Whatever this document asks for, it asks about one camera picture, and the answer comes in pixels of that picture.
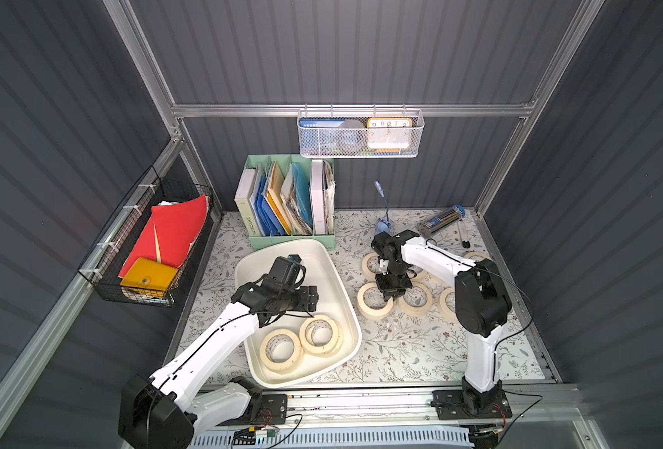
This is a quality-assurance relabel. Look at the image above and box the masking tape roll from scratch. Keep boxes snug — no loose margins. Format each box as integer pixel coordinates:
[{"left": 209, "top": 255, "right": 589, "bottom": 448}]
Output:
[
  {"left": 438, "top": 287, "right": 458, "bottom": 323},
  {"left": 397, "top": 282, "right": 433, "bottom": 317},
  {"left": 407, "top": 266, "right": 429, "bottom": 282},
  {"left": 357, "top": 282, "right": 394, "bottom": 320},
  {"left": 361, "top": 253, "right": 381, "bottom": 282},
  {"left": 464, "top": 252, "right": 491, "bottom": 262},
  {"left": 299, "top": 315, "right": 343, "bottom": 357},
  {"left": 260, "top": 329, "right": 304, "bottom": 374}
]

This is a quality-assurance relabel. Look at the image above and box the white plastic storage tray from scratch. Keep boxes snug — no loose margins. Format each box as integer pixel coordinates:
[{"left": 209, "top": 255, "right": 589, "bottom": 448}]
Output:
[{"left": 234, "top": 239, "right": 361, "bottom": 389}]

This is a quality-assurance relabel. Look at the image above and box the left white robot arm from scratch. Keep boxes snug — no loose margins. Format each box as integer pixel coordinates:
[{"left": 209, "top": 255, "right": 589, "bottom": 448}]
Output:
[{"left": 118, "top": 254, "right": 318, "bottom": 448}]

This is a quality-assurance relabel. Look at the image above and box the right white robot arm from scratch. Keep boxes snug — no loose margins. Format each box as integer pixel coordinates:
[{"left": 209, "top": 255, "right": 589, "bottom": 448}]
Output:
[{"left": 371, "top": 230, "right": 512, "bottom": 413}]

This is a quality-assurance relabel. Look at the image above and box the grey tape roll in basket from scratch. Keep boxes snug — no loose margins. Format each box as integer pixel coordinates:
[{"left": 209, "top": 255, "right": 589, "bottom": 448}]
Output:
[{"left": 337, "top": 119, "right": 367, "bottom": 153}]

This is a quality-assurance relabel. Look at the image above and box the blue box in basket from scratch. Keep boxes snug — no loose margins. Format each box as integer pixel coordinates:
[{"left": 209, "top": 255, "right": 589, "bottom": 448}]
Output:
[{"left": 298, "top": 118, "right": 344, "bottom": 156}]

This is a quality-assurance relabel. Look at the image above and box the blue folder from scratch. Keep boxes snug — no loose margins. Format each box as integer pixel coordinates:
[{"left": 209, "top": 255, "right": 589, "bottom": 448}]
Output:
[{"left": 254, "top": 171, "right": 282, "bottom": 237}]

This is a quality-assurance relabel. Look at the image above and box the clear pencil jar blue lid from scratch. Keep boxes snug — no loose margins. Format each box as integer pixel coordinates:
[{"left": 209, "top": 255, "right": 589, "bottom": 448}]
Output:
[{"left": 417, "top": 204, "right": 466, "bottom": 239}]

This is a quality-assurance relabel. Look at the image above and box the green desktop file organizer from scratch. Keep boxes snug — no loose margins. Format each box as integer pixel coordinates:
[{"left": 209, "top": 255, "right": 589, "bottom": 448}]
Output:
[{"left": 234, "top": 153, "right": 336, "bottom": 252}]

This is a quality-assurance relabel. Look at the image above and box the white binder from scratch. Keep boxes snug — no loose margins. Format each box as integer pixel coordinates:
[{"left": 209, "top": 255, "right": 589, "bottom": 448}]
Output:
[{"left": 310, "top": 160, "right": 327, "bottom": 235}]

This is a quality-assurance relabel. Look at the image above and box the orange folder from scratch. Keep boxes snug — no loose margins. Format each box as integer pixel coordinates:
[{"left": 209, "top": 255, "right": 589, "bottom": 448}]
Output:
[{"left": 265, "top": 162, "right": 292, "bottom": 236}]

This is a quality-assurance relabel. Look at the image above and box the cream workspace book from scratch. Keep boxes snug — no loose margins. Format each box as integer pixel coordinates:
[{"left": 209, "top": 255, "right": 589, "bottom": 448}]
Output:
[{"left": 234, "top": 168, "right": 260, "bottom": 237}]

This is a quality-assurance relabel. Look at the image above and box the red folder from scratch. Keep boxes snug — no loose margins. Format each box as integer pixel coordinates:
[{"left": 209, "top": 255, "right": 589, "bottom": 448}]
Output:
[{"left": 118, "top": 195, "right": 209, "bottom": 278}]

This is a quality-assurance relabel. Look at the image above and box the yellow wallet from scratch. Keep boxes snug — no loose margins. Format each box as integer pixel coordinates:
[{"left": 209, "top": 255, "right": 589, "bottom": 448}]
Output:
[{"left": 120, "top": 258, "right": 178, "bottom": 300}]

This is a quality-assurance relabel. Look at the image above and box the yellow white clock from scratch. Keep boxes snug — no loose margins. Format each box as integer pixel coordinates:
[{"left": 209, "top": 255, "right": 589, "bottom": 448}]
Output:
[{"left": 367, "top": 117, "right": 414, "bottom": 151}]

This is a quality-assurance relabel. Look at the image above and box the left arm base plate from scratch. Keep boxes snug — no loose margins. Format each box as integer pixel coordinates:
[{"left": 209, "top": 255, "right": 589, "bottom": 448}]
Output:
[{"left": 217, "top": 393, "right": 288, "bottom": 428}]

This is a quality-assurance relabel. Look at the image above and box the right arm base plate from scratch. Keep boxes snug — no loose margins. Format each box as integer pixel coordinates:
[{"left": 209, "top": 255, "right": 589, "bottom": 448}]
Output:
[{"left": 430, "top": 389, "right": 514, "bottom": 420}]

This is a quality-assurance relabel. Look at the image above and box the white wire hanging basket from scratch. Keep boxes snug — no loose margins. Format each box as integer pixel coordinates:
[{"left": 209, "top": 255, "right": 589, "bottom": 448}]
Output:
[{"left": 297, "top": 109, "right": 426, "bottom": 159}]

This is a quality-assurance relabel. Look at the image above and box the black wire side basket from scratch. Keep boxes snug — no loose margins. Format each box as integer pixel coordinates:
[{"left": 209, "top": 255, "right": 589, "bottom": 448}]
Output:
[{"left": 78, "top": 169, "right": 217, "bottom": 308}]

